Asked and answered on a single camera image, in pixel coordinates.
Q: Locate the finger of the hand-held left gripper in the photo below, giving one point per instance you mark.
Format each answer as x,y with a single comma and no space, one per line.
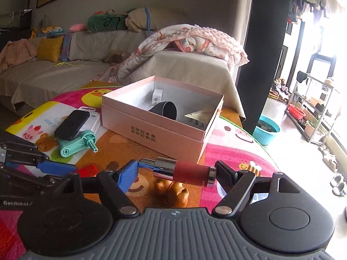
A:
32,182
55,168

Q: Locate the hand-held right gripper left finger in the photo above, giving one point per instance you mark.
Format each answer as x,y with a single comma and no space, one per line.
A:
127,176

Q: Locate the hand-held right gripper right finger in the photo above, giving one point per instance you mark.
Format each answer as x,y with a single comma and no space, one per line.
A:
226,171

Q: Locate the red plastic block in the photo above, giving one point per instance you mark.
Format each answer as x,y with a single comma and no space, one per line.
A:
87,171

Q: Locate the red and silver cylinder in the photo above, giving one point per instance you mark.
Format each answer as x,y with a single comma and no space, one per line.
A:
189,174

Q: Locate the pink cardboard box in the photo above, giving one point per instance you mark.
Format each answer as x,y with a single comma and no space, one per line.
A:
151,132

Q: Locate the beige paper card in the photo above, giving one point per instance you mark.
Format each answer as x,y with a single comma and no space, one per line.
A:
202,115

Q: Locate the black cup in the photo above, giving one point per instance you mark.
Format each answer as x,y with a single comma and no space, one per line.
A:
164,109

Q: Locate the white battery charger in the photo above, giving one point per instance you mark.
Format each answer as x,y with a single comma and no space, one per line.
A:
157,96

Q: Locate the colourful cartoon play mat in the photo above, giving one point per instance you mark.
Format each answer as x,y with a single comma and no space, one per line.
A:
81,151

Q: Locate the teal plastic hand crank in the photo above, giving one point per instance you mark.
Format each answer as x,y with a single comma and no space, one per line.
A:
78,142

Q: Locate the black phone case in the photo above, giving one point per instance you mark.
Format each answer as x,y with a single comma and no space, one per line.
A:
71,124

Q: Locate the orange bear toy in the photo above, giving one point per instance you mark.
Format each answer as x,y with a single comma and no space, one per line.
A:
176,193

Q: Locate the teal plastic basin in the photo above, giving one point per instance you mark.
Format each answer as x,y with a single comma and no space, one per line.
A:
265,132

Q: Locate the white package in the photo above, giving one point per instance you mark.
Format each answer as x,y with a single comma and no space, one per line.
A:
95,120

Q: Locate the beige covered sofa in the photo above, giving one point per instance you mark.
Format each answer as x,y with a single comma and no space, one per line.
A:
54,75

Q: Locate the red plastic basin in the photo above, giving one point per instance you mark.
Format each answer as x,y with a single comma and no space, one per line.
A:
296,111

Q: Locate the pile of shoes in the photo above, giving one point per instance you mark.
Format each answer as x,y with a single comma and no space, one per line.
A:
279,90

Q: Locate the pair of beige sandals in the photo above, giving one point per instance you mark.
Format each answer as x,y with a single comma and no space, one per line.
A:
329,158

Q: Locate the metal shoe rack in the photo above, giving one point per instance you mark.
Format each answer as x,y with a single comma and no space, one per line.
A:
311,108

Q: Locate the pair of grey slippers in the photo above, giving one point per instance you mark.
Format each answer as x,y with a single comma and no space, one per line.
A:
338,184

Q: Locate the yellow cushion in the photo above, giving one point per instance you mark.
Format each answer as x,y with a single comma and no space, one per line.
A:
50,48

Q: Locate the peach garment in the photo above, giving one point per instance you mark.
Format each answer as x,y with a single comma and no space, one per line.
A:
16,54

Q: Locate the pink printed blanket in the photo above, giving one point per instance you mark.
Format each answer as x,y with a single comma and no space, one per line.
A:
200,39

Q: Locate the pink plush toy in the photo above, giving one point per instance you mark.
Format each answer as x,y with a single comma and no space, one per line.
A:
78,27

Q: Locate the green plush pillow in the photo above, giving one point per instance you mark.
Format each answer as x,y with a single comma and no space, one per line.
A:
105,23

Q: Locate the beige pillow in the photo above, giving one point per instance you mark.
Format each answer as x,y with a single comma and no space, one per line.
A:
151,19

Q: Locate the glass cabinet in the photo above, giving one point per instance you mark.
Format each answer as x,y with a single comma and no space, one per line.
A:
15,13

